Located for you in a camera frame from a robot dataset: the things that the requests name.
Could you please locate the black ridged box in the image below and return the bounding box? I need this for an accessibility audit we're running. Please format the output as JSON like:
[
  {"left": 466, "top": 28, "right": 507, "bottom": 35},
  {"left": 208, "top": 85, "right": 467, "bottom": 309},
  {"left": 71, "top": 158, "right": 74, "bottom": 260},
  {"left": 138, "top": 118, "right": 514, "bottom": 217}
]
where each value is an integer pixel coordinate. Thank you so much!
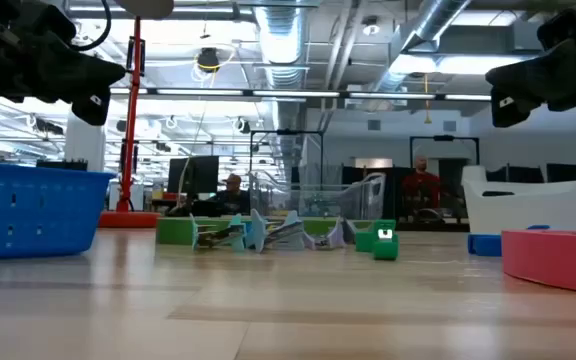
[{"left": 36, "top": 159, "right": 89, "bottom": 173}]

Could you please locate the clear plastic bin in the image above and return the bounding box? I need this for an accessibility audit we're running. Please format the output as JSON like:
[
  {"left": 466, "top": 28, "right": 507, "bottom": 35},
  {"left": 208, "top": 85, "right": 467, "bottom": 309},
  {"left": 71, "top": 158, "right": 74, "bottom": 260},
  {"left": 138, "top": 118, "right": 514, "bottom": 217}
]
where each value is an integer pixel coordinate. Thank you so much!
[{"left": 246, "top": 171, "right": 387, "bottom": 224}]

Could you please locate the light blue staple remover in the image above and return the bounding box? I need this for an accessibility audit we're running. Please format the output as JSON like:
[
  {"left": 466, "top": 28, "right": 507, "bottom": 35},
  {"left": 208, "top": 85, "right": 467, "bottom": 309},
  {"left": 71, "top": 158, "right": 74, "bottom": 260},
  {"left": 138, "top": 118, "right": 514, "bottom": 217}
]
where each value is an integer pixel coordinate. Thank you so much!
[{"left": 245, "top": 208, "right": 307, "bottom": 254}]

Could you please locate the lilac staple remover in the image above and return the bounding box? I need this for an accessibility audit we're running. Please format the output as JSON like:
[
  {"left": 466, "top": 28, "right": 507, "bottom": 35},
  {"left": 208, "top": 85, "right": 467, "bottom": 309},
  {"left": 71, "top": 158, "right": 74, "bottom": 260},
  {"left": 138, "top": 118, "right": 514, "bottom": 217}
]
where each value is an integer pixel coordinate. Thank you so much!
[{"left": 301, "top": 215, "right": 360, "bottom": 251}]

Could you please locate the green toy block with eye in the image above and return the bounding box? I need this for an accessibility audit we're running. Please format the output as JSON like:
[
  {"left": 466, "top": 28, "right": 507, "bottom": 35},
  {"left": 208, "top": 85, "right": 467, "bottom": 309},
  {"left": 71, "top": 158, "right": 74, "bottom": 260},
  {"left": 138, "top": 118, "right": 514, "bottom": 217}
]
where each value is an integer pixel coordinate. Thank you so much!
[{"left": 371, "top": 218, "right": 400, "bottom": 262}]

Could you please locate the black ceiling-mounted device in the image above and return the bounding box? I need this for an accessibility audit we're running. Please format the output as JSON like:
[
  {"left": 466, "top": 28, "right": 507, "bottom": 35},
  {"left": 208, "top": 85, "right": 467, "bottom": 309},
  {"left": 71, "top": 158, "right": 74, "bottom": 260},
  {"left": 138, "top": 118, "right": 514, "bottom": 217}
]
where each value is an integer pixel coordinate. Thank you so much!
[{"left": 196, "top": 47, "right": 222, "bottom": 74}]

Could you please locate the silver slanted ventilation duct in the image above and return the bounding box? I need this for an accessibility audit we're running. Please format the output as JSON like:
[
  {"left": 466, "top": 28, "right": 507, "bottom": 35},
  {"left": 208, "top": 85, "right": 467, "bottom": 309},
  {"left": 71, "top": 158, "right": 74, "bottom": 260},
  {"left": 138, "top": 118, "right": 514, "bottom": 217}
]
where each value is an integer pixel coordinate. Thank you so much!
[{"left": 370, "top": 0, "right": 473, "bottom": 94}]

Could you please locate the white plastic bin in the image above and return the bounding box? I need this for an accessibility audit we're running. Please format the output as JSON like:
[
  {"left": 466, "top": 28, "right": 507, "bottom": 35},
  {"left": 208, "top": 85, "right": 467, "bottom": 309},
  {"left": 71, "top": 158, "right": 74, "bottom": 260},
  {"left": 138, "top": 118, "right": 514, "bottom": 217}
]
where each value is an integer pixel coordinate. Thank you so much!
[{"left": 461, "top": 158, "right": 576, "bottom": 237}]

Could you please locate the red desk lamp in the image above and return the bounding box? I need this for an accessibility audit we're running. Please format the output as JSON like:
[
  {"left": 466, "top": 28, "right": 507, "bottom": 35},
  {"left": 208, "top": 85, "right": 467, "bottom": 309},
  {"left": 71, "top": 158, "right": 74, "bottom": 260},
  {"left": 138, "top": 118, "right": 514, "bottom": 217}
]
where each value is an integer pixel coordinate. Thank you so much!
[{"left": 98, "top": 0, "right": 175, "bottom": 230}]

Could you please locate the black computer monitor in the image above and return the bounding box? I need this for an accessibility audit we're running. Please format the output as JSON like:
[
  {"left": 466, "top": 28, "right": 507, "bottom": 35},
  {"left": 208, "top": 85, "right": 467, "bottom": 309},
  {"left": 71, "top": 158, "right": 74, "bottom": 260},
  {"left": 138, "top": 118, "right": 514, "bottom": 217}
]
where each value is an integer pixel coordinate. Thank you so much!
[{"left": 167, "top": 155, "right": 220, "bottom": 195}]

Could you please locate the white building column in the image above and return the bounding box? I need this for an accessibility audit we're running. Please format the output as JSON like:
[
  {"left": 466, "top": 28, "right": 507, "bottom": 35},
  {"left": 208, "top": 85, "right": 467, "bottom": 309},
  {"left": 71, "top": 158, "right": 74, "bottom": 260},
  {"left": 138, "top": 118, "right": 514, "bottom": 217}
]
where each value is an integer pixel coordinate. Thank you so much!
[{"left": 64, "top": 102, "right": 108, "bottom": 174}]

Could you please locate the black metal gantry frame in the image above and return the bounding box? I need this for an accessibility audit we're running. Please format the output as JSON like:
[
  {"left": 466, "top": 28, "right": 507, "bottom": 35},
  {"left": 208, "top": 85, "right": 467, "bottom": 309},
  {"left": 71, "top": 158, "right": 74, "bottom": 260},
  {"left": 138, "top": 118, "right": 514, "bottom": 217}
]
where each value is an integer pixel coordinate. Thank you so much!
[
  {"left": 409, "top": 133, "right": 481, "bottom": 169},
  {"left": 249, "top": 128, "right": 325, "bottom": 174}
]

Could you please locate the yellow hanging cord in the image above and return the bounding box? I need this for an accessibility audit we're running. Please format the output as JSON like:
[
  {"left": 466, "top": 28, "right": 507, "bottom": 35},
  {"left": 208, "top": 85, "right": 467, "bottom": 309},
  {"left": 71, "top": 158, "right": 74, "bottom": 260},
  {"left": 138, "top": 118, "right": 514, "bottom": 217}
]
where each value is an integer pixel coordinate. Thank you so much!
[{"left": 421, "top": 73, "right": 433, "bottom": 125}]

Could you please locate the dark desk monitor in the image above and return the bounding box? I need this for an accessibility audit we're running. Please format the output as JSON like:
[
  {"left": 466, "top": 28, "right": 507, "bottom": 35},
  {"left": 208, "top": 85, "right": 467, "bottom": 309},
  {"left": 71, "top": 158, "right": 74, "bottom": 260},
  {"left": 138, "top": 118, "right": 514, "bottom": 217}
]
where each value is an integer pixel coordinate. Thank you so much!
[
  {"left": 546, "top": 162, "right": 576, "bottom": 183},
  {"left": 485, "top": 166, "right": 545, "bottom": 184}
]

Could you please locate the large green tape roll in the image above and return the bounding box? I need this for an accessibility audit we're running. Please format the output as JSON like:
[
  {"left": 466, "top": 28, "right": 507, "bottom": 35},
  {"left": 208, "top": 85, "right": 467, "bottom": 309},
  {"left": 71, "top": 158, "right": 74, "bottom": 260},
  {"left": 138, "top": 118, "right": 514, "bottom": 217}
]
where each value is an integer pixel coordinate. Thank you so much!
[{"left": 156, "top": 217, "right": 255, "bottom": 247}]

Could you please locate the silver corrugated ventilation duct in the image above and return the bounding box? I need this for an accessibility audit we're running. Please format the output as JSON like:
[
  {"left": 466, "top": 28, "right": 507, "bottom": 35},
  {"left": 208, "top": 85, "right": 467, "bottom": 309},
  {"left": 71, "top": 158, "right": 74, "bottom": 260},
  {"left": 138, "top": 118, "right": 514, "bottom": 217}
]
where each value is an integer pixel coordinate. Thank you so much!
[{"left": 253, "top": 0, "right": 310, "bottom": 176}]

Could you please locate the person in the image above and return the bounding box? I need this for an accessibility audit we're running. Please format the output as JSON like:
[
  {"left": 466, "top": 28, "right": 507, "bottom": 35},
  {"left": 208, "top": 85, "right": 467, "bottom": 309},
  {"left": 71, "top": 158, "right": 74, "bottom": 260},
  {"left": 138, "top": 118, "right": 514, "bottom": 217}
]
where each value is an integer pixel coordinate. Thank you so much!
[
  {"left": 207, "top": 173, "right": 252, "bottom": 217},
  {"left": 400, "top": 155, "right": 442, "bottom": 211}
]

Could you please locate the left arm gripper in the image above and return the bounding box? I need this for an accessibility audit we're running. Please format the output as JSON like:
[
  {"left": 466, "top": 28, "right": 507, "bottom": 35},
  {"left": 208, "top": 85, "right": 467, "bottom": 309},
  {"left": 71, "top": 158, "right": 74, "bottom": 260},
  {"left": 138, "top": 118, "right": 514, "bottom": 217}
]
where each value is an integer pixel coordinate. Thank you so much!
[{"left": 0, "top": 0, "right": 127, "bottom": 126}]

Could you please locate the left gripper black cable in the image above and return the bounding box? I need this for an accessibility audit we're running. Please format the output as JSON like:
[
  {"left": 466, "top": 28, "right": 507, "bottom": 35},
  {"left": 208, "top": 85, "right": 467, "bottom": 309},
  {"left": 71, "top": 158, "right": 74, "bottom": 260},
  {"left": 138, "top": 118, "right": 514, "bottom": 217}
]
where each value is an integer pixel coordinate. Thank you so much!
[{"left": 69, "top": 0, "right": 114, "bottom": 53}]

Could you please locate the blue plastic basket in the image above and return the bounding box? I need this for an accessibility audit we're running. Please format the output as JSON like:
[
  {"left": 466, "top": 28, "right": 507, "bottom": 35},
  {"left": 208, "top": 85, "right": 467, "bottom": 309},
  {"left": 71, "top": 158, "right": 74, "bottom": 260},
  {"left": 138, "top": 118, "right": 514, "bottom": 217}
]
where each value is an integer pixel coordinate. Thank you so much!
[{"left": 0, "top": 160, "right": 118, "bottom": 262}]

